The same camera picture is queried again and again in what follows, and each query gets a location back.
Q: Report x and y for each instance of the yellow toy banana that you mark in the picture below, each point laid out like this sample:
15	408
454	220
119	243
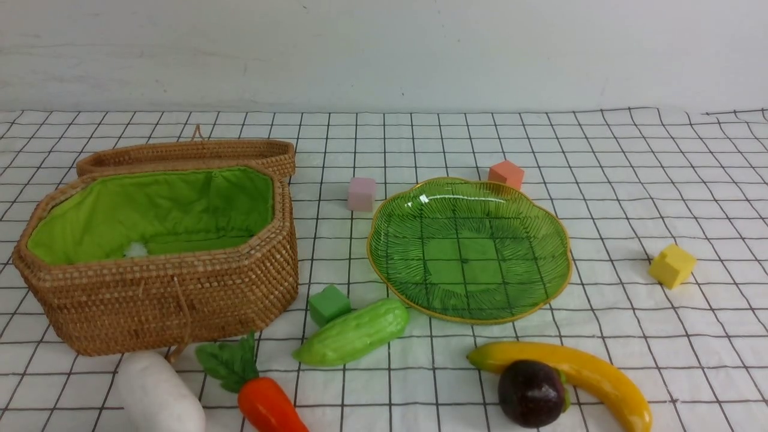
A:
598	377

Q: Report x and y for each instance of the woven wicker basket green lining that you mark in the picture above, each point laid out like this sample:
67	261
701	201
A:
147	257

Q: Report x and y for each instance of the pink foam cube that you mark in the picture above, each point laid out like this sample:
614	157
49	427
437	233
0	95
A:
361	194

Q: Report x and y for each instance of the orange foam cube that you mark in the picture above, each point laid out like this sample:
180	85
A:
506	172

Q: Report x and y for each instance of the orange toy carrot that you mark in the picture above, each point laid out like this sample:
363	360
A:
261	400

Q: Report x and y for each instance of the light green toy gourd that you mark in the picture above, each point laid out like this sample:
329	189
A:
354	335

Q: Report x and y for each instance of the woven wicker basket lid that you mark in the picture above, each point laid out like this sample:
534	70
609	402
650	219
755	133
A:
277	156

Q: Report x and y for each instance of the yellow foam cube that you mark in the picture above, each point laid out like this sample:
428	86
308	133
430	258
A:
672	266

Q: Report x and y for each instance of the dark purple toy mangosteen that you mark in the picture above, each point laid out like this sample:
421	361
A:
532	394

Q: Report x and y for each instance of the white toy radish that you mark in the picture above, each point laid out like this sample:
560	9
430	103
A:
154	396

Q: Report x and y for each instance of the green foam cube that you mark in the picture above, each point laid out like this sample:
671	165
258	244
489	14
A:
328	305

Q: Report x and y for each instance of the green leaf-shaped glass plate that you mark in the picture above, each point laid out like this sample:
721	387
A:
473	252

